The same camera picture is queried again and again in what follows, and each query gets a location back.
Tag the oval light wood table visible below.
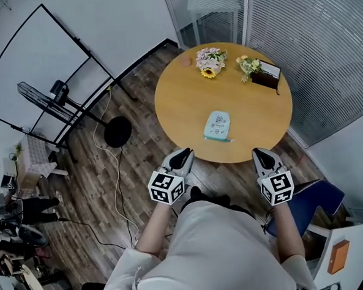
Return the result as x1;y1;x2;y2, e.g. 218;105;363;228
18;261;55;290

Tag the checkered cloth covered stand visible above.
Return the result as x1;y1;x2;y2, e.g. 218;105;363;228
20;131;69;181

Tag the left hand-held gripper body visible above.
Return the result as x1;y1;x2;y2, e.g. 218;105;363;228
146;165;190;207

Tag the person's right forearm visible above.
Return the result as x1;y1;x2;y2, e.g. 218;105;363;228
272;201;306;264

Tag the pink flower bouquet with sunflower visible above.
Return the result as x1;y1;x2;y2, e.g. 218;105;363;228
194;46;230;80

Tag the white floor cable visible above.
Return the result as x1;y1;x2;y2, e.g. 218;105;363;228
90;86;142;250

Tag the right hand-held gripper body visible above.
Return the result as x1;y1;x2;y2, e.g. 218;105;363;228
256;168;296;208

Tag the dark brown box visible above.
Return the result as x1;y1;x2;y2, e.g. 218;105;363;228
249;58;284;97

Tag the small green potted plant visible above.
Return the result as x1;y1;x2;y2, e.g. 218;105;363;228
8;141;23;162

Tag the black standing fan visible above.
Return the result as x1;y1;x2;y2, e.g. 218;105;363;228
17;75;134;154

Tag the person's black shoe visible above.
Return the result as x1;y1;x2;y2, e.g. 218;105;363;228
189;185;204;201

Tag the person's left forearm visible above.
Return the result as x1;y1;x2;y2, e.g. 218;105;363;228
132;201;177;260

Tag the light blue patterned cloth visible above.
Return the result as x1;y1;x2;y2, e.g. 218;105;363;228
201;109;236;146

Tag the black framed whiteboard stand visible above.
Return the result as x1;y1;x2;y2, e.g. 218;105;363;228
0;0;142;168

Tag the orange box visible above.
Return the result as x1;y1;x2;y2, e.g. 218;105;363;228
325;240;353;275

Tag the black fan cable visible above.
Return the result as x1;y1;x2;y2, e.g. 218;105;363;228
115;146;141;237

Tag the yellow flower bouquet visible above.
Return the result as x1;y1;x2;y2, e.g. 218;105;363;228
236;54;263;84

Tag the blue chair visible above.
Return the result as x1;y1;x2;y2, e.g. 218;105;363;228
263;177;348;240

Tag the long black floor cable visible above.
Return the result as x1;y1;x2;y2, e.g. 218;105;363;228
58;214;127;253

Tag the person in white shirt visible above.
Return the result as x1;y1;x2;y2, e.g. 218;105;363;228
91;193;318;290

